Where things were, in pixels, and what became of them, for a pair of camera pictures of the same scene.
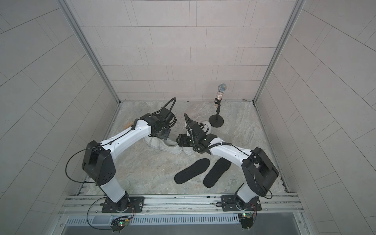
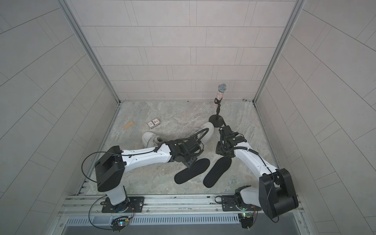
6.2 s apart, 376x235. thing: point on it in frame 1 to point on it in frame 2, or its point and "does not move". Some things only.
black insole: [196, 168] does not move
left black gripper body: [164, 133] to [189, 159]
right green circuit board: [246, 220] does not move
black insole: [221, 166] does not move
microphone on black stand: [217, 121] does not move
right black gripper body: [190, 140] to [221, 148]
